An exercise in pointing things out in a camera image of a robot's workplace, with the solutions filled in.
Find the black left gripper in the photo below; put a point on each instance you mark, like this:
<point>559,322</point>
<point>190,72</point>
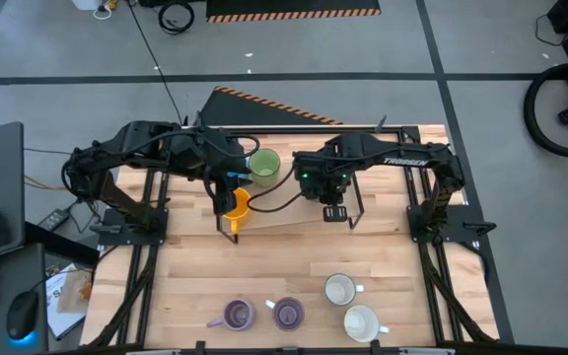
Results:
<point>222,182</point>

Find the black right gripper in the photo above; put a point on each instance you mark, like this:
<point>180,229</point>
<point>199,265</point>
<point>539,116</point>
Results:
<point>323,187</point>

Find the yellow faceted mug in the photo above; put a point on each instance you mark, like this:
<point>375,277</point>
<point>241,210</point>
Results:
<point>243,204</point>

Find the green mug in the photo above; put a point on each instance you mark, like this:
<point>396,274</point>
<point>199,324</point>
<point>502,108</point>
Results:
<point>264,165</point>

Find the blue white leaf-pattern mug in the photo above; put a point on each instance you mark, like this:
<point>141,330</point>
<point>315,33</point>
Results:
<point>339,289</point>

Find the purple striped ceramic mug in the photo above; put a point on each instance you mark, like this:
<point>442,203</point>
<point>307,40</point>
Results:
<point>289,314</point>

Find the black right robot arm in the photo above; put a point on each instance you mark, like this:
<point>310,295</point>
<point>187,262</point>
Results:
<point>397,150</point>

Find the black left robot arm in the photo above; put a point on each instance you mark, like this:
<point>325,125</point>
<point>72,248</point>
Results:
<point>136,138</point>

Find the black hazard-striped floor ramp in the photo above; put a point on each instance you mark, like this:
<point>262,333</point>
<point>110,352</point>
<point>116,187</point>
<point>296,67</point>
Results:
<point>244,111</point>

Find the black power adapter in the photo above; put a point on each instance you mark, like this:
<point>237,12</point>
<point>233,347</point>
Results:
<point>53,220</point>

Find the white paper booklet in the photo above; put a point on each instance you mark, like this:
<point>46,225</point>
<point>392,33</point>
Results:
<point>67,301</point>

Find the black hazard-striped floor mat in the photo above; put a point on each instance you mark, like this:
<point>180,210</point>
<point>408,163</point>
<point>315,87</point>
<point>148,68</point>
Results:
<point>289,9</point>

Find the dark grey desk top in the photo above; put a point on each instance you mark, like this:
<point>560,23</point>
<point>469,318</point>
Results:
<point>13,276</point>

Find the black lit computer mouse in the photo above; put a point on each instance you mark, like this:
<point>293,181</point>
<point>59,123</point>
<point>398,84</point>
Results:
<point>21,315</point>

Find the white bucket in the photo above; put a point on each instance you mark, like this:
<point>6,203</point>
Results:
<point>87,4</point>

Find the black aluminium table frame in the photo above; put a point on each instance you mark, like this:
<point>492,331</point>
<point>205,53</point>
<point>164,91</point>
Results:
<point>289,130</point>

